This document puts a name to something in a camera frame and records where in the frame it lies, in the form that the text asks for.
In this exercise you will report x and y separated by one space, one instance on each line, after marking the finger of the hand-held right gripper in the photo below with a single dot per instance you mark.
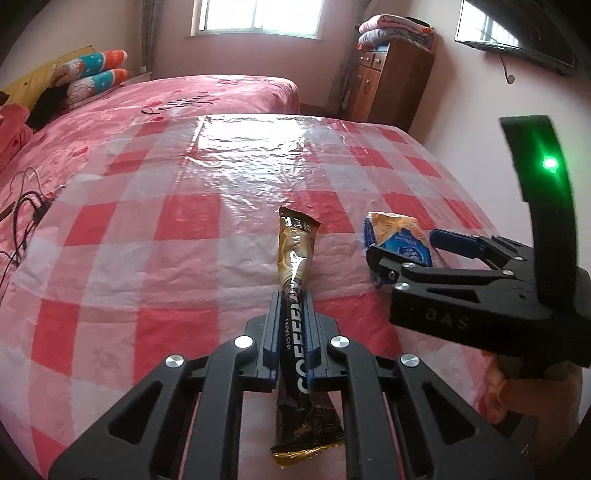
455 242
438 274

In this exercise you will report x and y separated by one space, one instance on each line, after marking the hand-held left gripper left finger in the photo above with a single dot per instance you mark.
278 344

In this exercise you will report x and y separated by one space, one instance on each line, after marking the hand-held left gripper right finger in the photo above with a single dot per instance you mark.
310 346

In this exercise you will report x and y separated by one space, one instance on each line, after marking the blue orange snack pack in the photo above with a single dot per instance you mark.
397 235

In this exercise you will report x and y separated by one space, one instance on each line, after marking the dark coffee stick sachet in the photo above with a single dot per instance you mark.
295 258

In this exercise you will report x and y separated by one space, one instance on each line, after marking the person's right hand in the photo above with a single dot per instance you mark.
521 401

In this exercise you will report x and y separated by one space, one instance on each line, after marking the red white checked tablecloth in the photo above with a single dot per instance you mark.
184 258

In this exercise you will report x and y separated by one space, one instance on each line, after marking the brown wooden cabinet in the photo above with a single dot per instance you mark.
392 78

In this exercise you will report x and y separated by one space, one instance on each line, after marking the folded blankets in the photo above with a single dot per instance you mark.
397 30

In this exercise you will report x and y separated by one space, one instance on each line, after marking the window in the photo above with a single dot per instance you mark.
256 16

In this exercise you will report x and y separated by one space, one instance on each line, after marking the striped pillows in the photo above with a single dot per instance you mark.
92 85

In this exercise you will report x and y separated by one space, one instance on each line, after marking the black cloth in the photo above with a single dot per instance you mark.
46 104

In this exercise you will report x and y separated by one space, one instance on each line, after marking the curtain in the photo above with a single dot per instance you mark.
150 32

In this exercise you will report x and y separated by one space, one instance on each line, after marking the colourful cartoon pillow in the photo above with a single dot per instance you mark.
92 62

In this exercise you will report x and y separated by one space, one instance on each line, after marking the pink pillow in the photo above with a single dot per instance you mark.
11 129

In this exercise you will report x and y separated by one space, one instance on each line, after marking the yellow headboard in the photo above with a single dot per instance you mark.
37 76

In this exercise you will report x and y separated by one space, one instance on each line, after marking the wall television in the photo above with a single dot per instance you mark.
517 41

